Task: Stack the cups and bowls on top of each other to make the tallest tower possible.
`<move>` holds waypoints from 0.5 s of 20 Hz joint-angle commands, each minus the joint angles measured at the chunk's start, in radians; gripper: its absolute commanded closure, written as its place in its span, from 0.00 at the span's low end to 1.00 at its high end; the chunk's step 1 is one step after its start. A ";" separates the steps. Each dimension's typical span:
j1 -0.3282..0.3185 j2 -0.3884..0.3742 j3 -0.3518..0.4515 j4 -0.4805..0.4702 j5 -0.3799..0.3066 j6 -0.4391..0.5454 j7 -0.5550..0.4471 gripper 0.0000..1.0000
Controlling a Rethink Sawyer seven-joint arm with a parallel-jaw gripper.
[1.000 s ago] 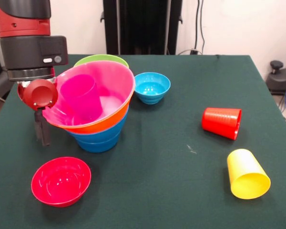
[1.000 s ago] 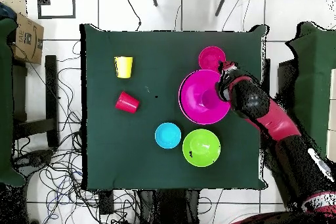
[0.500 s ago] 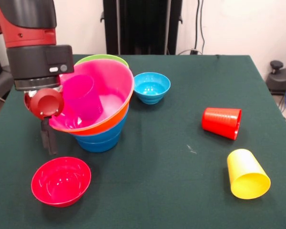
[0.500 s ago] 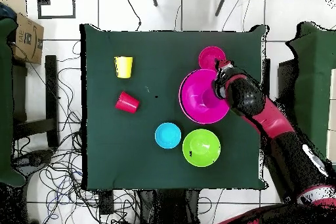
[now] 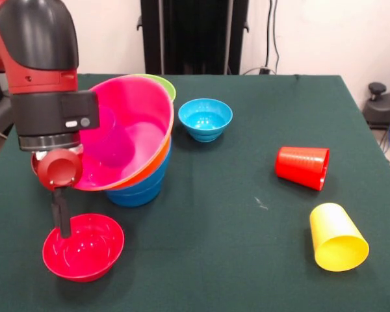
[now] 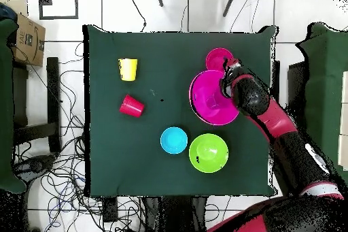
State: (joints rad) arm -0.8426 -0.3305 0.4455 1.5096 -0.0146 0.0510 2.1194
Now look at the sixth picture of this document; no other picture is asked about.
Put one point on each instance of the large pink bowl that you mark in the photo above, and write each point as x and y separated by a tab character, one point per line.
206	112

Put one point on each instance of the red cup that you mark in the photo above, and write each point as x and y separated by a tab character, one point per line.
131	106

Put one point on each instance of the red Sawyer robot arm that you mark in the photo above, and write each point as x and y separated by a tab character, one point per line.
277	123

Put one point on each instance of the small crimson bowl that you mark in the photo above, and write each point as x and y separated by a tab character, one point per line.
214	57

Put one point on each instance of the black chair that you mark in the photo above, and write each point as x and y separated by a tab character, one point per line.
296	85

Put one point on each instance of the dark green tablecloth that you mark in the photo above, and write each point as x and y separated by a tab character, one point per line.
163	66

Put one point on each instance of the green clothed side table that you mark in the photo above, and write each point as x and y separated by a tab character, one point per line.
323	79
5	106

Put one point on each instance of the green bowl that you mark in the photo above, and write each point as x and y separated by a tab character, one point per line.
208	153

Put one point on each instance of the small light blue bowl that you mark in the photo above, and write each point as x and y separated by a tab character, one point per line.
174	140

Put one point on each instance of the yellow cup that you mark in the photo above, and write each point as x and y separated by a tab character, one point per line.
128	69

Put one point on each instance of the black power adapter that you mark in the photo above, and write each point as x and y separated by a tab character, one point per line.
110	211

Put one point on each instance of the cardboard box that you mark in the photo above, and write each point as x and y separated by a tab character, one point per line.
30	44

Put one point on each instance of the black stool frame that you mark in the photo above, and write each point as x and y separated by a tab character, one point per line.
53	93

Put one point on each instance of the black pedestal leg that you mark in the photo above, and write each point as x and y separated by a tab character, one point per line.
35	164

